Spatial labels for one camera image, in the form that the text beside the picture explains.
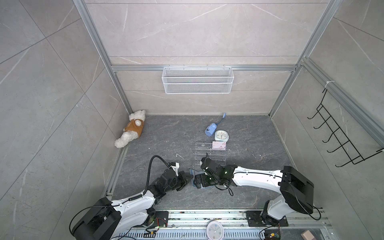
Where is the blue leather card holder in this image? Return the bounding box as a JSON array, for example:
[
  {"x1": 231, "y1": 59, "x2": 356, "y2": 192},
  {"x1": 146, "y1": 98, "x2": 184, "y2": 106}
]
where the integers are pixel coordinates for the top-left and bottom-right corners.
[{"x1": 190, "y1": 169, "x2": 206, "y2": 189}]

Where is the clear acrylic organizer tray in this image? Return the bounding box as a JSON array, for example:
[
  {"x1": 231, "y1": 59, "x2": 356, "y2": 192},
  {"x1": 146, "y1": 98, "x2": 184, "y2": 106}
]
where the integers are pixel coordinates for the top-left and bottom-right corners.
[{"x1": 194, "y1": 142, "x2": 227, "y2": 166}]

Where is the pink white credit card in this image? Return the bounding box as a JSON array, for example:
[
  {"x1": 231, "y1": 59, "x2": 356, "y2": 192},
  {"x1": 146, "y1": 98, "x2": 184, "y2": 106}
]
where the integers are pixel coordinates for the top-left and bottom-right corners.
[{"x1": 212, "y1": 141, "x2": 227, "y2": 151}]

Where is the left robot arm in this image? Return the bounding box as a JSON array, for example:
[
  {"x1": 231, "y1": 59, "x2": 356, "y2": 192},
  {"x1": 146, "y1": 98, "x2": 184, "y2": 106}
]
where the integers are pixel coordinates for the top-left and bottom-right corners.
[{"x1": 69, "y1": 167, "x2": 193, "y2": 240}]

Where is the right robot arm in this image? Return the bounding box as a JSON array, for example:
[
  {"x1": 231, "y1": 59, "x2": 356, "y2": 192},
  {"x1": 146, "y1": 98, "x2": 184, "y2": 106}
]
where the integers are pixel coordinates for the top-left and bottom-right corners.
[{"x1": 194, "y1": 156, "x2": 315, "y2": 226}]

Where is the small white round clock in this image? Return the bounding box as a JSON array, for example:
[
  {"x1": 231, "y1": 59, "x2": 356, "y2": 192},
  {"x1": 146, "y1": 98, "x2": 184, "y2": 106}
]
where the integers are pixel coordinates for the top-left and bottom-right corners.
[{"x1": 215, "y1": 130, "x2": 229, "y2": 143}]

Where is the blue brush tool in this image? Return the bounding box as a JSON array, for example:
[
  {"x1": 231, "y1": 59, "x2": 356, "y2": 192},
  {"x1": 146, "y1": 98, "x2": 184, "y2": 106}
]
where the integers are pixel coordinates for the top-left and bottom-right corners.
[{"x1": 205, "y1": 113, "x2": 226, "y2": 137}]

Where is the white clock at front edge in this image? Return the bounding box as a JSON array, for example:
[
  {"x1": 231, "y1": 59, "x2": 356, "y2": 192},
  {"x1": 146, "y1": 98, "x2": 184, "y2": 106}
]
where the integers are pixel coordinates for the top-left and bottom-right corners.
[{"x1": 206, "y1": 221, "x2": 224, "y2": 240}]

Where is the white teddy bear brown vest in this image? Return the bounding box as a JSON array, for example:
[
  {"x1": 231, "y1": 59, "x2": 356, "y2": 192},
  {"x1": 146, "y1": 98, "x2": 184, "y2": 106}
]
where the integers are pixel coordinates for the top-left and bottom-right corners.
[{"x1": 114, "y1": 110, "x2": 146, "y2": 149}]

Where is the pink block at front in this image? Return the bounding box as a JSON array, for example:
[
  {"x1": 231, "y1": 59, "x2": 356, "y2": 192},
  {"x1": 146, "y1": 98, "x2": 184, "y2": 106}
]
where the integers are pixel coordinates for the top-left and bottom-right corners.
[{"x1": 301, "y1": 230, "x2": 316, "y2": 240}]

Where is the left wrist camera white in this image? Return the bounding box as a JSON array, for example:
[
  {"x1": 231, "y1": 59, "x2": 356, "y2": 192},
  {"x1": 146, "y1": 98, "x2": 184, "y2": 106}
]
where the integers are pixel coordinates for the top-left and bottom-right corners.
[{"x1": 169, "y1": 162, "x2": 180, "y2": 177}]

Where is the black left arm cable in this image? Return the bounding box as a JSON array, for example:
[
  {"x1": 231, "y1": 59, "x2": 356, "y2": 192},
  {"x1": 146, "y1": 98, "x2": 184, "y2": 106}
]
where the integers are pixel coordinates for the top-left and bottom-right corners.
[{"x1": 143, "y1": 155, "x2": 170, "y2": 196}]

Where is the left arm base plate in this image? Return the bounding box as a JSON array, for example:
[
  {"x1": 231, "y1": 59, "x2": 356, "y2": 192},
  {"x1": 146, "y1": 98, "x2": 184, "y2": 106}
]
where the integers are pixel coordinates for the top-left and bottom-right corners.
[{"x1": 142, "y1": 211, "x2": 169, "y2": 228}]

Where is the aluminium front rail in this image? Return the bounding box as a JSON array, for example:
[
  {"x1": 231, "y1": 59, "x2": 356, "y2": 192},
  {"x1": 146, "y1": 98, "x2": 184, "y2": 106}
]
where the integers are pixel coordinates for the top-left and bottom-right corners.
[{"x1": 112, "y1": 209, "x2": 338, "y2": 240}]

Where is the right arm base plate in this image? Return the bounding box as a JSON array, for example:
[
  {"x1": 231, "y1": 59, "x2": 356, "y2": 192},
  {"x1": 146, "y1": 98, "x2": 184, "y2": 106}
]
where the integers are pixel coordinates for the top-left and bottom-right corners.
[{"x1": 246, "y1": 211, "x2": 289, "y2": 227}]

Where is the white wire mesh basket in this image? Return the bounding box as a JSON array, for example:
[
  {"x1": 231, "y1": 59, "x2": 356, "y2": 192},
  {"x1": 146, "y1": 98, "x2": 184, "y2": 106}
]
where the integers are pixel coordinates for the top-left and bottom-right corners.
[{"x1": 162, "y1": 67, "x2": 234, "y2": 95}]

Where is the black wire hook rack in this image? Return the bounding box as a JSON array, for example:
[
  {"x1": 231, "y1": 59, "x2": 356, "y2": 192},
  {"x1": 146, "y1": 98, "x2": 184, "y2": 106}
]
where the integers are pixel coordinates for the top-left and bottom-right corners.
[{"x1": 307, "y1": 89, "x2": 384, "y2": 168}]

